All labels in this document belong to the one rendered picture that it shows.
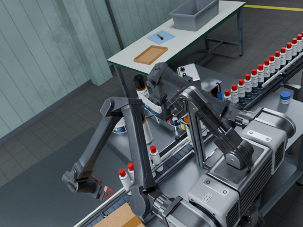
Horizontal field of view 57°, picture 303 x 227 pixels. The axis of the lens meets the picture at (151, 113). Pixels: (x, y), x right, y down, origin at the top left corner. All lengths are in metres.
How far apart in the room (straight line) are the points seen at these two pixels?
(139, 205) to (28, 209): 1.25
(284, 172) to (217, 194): 1.75
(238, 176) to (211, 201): 0.12
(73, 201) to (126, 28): 3.65
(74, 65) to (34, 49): 0.67
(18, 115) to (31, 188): 2.32
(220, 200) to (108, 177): 1.21
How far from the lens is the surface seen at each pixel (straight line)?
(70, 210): 1.94
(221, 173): 0.92
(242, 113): 1.18
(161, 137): 2.01
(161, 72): 1.19
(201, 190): 0.89
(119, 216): 1.40
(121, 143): 2.07
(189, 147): 1.90
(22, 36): 4.19
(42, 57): 4.32
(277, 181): 2.53
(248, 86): 2.15
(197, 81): 1.43
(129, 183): 1.67
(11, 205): 2.23
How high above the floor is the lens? 2.26
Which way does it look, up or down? 38 degrees down
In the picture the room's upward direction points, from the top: 17 degrees counter-clockwise
